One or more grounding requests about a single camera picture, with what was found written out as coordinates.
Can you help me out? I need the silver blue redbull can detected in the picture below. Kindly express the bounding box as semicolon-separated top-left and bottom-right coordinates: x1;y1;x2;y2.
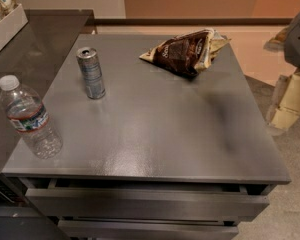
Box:
76;47;106;99

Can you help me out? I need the brown chip bag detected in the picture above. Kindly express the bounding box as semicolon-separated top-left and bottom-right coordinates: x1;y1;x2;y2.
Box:
139;28;230;78

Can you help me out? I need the white snack box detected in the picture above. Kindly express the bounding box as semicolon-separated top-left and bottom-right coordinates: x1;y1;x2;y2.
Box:
0;4;28;51

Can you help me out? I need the clear plastic water bottle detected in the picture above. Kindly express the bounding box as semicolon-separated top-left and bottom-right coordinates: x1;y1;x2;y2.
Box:
0;75;63;159

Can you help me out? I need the upper grey drawer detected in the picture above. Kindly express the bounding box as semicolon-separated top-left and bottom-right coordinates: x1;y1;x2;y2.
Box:
26;180;269;221

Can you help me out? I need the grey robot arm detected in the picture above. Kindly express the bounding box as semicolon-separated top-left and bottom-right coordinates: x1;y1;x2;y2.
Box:
266;12;300;136

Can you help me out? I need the lower grey drawer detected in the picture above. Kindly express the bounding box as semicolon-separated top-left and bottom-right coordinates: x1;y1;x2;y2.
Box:
58;220;238;240

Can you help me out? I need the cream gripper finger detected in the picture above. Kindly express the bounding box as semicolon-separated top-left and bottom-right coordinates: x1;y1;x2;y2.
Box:
266;69;300;136
264;27;288;51

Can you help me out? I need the grey drawer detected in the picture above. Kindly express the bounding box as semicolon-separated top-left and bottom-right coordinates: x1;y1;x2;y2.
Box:
58;220;238;240
26;180;269;221

